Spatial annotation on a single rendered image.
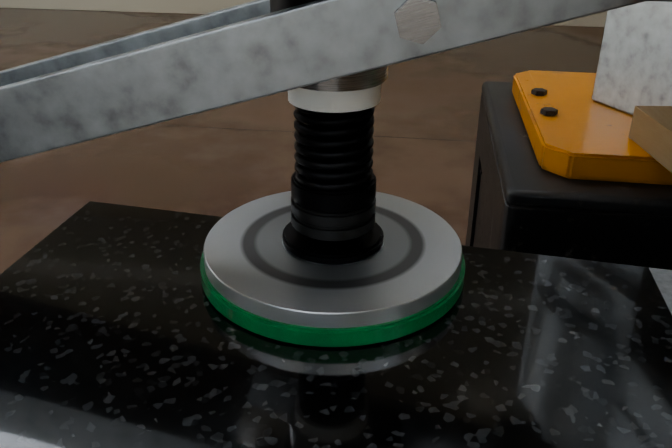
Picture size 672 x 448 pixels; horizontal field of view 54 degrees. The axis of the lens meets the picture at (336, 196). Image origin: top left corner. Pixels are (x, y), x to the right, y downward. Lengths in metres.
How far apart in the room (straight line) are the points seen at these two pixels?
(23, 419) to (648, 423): 0.38
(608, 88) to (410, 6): 0.85
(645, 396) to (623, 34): 0.81
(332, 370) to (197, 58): 0.22
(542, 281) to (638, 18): 0.69
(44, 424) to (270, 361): 0.14
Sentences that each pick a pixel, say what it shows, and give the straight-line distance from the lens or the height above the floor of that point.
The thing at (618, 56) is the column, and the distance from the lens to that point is 1.21.
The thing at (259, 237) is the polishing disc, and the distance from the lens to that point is 0.55.
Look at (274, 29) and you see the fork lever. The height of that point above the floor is 1.03.
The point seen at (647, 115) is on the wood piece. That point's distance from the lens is 1.04.
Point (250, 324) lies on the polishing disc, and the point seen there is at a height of 0.83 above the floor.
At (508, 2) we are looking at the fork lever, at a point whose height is 1.05.
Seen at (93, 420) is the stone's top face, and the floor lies 0.82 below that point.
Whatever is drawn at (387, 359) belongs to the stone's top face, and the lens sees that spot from 0.46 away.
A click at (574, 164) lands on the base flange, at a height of 0.76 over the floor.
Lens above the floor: 1.11
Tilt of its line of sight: 25 degrees down
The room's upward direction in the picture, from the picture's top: 1 degrees clockwise
